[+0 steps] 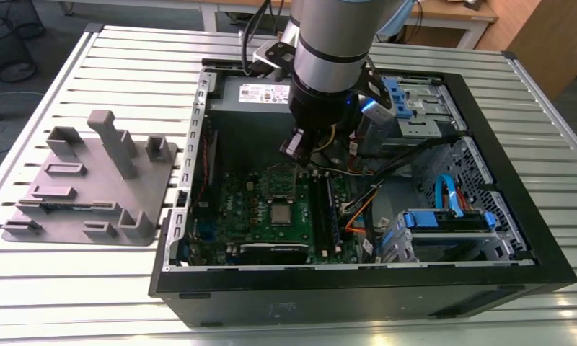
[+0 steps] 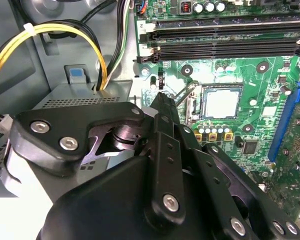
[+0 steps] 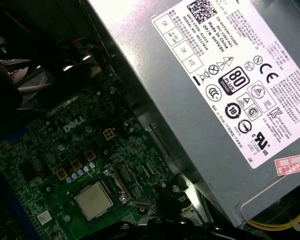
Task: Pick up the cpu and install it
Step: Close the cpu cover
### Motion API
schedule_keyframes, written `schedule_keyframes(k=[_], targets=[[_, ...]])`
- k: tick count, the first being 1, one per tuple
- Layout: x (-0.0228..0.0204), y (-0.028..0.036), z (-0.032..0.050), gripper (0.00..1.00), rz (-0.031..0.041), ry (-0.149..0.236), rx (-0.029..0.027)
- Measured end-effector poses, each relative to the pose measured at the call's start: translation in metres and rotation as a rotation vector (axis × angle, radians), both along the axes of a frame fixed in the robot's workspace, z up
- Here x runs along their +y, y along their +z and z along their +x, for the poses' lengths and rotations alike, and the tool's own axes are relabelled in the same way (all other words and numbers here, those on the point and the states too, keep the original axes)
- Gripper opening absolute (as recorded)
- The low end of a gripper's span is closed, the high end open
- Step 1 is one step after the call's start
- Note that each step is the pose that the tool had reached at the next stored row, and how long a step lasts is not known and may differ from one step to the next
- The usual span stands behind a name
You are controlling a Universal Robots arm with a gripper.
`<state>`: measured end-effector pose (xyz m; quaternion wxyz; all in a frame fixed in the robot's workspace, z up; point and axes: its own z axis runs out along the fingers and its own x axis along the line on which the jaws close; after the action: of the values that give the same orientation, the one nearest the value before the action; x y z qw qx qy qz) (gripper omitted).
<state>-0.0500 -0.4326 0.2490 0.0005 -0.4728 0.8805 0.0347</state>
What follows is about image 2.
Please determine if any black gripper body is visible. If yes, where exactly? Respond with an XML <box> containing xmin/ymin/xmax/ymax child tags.
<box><xmin>36</xmin><ymin>156</ymin><xmax>225</xmax><ymax>240</ymax></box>

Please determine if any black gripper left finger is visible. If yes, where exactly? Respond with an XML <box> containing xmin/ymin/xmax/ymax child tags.
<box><xmin>1</xmin><ymin>92</ymin><xmax>188</xmax><ymax>228</ymax></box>

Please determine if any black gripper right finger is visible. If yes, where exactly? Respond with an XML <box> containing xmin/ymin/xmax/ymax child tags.
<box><xmin>164</xmin><ymin>96</ymin><xmax>300</xmax><ymax>240</ymax></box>

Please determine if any silver CPU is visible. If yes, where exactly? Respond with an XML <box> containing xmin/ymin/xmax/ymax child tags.
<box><xmin>205</xmin><ymin>88</ymin><xmax>242</xmax><ymax>121</ymax></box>

